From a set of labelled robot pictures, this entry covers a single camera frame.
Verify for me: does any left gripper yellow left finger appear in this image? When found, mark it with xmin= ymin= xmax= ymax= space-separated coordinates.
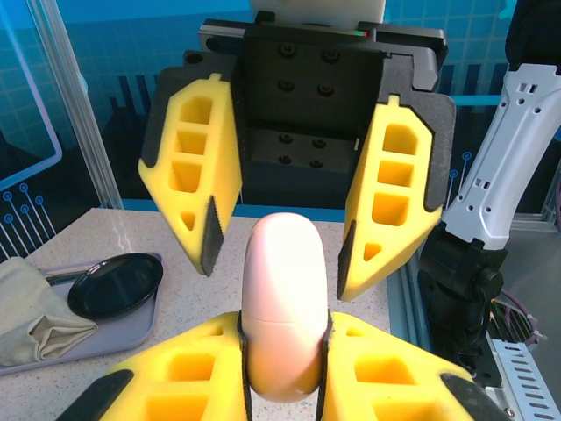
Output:
xmin=56 ymin=310 xmax=252 ymax=421

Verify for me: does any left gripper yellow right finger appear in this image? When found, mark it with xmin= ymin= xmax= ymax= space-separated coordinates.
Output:
xmin=317 ymin=310 xmax=518 ymax=421

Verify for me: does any pink earbud charging case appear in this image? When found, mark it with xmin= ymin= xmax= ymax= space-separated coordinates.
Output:
xmin=241 ymin=212 xmax=330 ymax=403

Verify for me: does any lavender plastic tray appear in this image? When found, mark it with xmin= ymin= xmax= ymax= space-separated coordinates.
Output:
xmin=0 ymin=252 xmax=164 ymax=376

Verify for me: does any black round plate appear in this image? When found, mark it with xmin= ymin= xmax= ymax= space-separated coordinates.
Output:
xmin=67 ymin=253 xmax=165 ymax=321

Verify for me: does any metal cutlery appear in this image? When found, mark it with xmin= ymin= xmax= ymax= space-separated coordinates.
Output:
xmin=43 ymin=262 xmax=97 ymax=286

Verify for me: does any beige folded cloth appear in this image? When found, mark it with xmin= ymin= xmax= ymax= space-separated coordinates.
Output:
xmin=0 ymin=256 xmax=100 ymax=367

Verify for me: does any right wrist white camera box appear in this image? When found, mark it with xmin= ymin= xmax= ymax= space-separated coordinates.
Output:
xmin=249 ymin=0 xmax=387 ymax=25

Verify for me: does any aluminium frame post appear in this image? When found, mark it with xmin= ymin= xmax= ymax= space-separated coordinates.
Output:
xmin=32 ymin=0 xmax=124 ymax=210

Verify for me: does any white slotted cable duct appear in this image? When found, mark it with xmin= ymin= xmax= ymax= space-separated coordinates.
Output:
xmin=488 ymin=337 xmax=561 ymax=421

